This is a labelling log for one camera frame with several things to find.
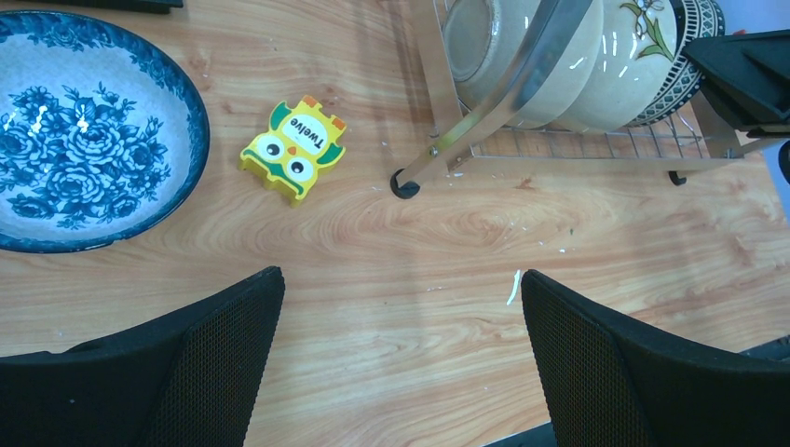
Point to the yellow green toy block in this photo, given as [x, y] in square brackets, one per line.
[300, 144]

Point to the white tape scrap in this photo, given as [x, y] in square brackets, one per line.
[515, 287]

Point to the black white chessboard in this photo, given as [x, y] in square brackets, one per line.
[161, 7]

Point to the cream bowl green leaf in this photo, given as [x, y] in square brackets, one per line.
[636, 53]

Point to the white blue floral bowl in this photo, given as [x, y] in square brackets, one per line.
[103, 135]

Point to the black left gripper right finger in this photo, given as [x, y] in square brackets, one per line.
[613, 380]

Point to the steel two-tier dish rack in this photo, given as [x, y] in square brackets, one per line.
[694, 138]

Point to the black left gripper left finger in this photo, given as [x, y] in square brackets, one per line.
[187, 378]

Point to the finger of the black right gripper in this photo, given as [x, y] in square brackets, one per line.
[746, 79]

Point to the plain cream bowl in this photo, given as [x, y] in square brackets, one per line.
[546, 62]

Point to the dark patterned rim bowl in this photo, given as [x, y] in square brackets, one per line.
[693, 19]

